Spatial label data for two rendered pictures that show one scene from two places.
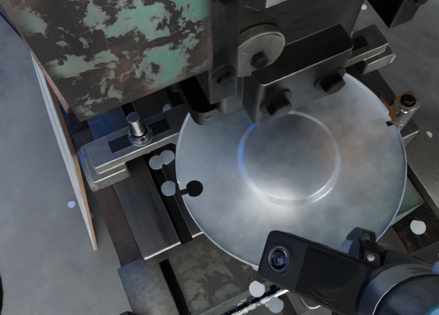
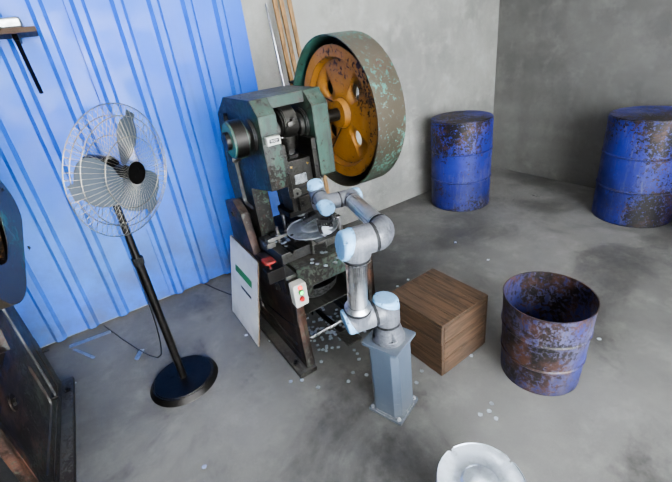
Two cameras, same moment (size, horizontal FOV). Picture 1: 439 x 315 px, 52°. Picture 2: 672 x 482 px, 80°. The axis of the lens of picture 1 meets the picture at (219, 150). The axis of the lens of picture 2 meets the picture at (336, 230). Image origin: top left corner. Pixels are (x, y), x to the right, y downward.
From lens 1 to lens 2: 1.84 m
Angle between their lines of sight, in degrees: 41
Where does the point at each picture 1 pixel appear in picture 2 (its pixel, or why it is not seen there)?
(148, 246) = (282, 253)
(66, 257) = (246, 351)
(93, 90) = (274, 185)
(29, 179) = (225, 331)
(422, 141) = not seen: hidden behind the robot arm
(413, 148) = not seen: hidden behind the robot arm
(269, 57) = (299, 194)
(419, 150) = not seen: hidden behind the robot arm
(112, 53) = (276, 179)
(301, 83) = (306, 199)
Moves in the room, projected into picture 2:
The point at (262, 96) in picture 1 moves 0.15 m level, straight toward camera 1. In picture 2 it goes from (299, 201) to (296, 212)
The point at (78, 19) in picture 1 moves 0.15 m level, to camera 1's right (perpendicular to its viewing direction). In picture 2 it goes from (273, 174) to (303, 168)
